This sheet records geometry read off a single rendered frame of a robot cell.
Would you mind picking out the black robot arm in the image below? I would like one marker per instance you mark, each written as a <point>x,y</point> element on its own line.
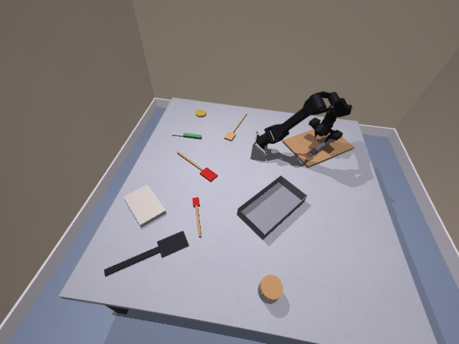
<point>313,105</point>

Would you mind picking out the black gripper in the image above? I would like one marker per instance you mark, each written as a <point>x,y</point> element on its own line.
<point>335,135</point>

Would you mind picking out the yellow round disc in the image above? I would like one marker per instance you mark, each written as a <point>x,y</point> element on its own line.
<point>200,113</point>

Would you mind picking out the grey canister with tan lid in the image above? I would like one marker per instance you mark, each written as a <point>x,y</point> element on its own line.
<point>270,288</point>

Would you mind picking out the green-handled screwdriver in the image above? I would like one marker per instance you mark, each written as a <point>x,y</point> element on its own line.
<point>189,135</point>

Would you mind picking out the tan wooden spatula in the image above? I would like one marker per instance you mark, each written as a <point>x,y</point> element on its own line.
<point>230,136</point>

